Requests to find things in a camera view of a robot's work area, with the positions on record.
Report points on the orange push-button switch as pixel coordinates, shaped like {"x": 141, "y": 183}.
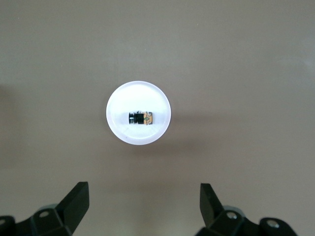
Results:
{"x": 145, "y": 118}

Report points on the pale pink round plate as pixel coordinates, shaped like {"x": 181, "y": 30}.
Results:
{"x": 137, "y": 98}

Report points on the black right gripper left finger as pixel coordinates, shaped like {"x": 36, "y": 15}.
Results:
{"x": 54, "y": 221}

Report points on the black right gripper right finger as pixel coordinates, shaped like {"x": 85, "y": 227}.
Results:
{"x": 226, "y": 223}

